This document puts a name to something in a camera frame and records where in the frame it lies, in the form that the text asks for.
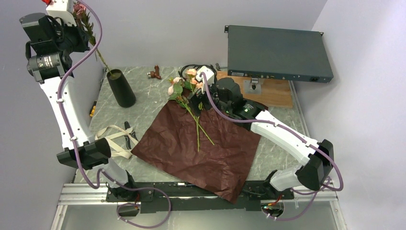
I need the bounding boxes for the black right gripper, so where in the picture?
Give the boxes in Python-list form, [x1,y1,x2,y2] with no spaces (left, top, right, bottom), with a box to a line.
[187,79,232,116]

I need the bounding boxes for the red flower bouquet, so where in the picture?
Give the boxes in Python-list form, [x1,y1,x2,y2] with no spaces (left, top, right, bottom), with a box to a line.
[167,68,214,151]

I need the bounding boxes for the pink flower stem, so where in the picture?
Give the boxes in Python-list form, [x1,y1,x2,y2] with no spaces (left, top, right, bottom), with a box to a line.
[72,1,112,75]

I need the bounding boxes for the dark red wrapping paper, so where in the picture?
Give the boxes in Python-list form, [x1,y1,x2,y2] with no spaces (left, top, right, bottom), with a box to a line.
[131,100,260,204]

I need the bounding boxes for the beige ribbon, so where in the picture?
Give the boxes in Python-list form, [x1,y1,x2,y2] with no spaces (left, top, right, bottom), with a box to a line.
[94,125,138,159]

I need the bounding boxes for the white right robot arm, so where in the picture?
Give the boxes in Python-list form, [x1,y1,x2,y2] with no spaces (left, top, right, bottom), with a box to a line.
[188,73,337,199]

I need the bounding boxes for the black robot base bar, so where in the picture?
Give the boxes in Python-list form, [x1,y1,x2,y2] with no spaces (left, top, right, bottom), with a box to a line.
[106,172,294,217]

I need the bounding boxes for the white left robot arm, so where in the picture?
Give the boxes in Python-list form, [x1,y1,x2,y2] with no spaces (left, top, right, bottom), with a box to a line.
[19,13,138,201]

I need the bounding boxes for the black cone vase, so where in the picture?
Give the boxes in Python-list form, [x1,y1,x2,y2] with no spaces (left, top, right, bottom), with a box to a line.
[107,69,136,108]

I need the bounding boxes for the brown small figurine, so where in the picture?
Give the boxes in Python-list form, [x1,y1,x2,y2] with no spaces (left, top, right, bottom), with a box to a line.
[147,65,161,80]

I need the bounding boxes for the black pruning shears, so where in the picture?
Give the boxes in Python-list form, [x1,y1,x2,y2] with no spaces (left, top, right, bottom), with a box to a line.
[124,121,138,150]

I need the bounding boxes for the yellow tool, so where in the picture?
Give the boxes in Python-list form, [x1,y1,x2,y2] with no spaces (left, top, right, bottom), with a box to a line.
[89,101,97,117]

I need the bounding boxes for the wooden board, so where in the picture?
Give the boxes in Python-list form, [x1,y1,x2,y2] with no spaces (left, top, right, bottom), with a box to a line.
[216,71,293,108]

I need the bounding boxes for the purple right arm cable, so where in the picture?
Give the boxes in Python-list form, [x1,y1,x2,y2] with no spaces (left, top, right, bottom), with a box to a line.
[200,72,344,222]

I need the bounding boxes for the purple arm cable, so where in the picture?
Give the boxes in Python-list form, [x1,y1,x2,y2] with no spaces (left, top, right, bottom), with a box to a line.
[200,72,344,222]
[57,0,172,229]

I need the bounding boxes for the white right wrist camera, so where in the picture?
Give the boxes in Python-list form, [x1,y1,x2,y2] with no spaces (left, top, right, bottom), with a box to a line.
[195,66,215,94]

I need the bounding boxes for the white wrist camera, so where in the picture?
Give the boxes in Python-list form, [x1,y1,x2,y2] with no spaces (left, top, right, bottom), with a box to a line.
[42,0,77,27]
[195,66,215,94]

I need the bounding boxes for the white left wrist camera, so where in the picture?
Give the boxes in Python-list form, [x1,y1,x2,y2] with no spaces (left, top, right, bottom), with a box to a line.
[42,0,77,27]

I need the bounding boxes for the coiled black cable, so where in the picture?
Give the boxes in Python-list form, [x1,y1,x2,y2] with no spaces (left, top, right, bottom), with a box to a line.
[179,64,218,79]

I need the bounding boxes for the metal switch stand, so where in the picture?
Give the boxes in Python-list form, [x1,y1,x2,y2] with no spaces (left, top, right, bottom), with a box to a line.
[243,78,264,94]

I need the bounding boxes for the dark green network switch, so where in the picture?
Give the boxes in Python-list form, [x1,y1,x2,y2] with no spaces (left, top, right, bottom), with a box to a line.
[224,25,334,83]

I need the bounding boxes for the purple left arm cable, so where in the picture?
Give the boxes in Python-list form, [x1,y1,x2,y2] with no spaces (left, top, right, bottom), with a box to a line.
[57,0,172,229]

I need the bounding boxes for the aluminium frame rail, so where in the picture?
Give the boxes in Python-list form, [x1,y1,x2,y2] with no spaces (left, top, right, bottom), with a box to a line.
[58,183,348,230]

